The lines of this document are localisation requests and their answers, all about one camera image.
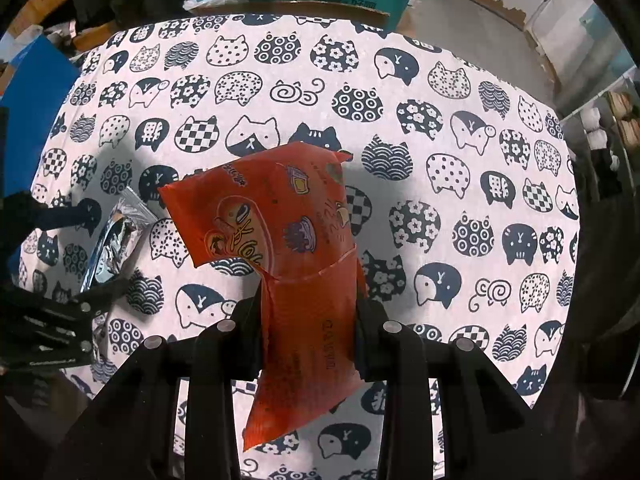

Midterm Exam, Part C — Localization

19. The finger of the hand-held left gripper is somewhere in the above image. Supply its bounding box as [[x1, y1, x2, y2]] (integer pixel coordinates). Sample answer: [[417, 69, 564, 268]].
[[0, 191, 102, 241], [70, 277, 132, 317]]

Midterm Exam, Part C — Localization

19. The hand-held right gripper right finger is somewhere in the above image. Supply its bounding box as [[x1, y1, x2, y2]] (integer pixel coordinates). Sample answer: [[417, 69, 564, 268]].
[[352, 297, 546, 480]]

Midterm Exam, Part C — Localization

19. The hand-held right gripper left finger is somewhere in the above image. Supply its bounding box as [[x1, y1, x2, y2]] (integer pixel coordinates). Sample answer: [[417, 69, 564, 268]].
[[45, 297, 266, 480]]

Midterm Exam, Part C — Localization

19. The orange snack packet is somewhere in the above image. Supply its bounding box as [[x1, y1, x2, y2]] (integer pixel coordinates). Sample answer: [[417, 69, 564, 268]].
[[157, 141, 369, 454]]

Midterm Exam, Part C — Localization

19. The blue-sided cardboard box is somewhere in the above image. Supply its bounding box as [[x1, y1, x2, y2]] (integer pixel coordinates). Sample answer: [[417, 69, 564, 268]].
[[0, 37, 82, 128]]

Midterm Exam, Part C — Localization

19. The cat print tablecloth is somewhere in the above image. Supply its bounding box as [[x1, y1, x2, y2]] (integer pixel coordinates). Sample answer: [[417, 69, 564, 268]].
[[17, 10, 582, 480]]

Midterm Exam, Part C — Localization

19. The silver blue snack packet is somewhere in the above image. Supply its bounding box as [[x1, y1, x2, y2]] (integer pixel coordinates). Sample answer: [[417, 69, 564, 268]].
[[79, 186, 161, 358]]

